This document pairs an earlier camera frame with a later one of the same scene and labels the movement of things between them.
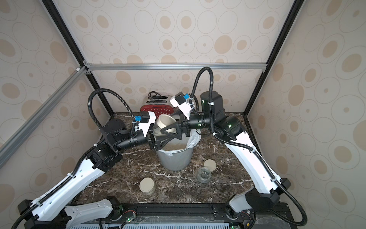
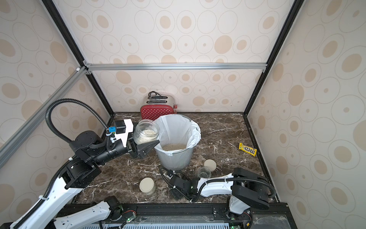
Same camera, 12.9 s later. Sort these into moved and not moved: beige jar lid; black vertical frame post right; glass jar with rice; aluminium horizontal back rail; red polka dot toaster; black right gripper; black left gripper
Moved: black right gripper; black left gripper
Not moved: red polka dot toaster; glass jar with rice; black vertical frame post right; beige jar lid; aluminium horizontal back rail
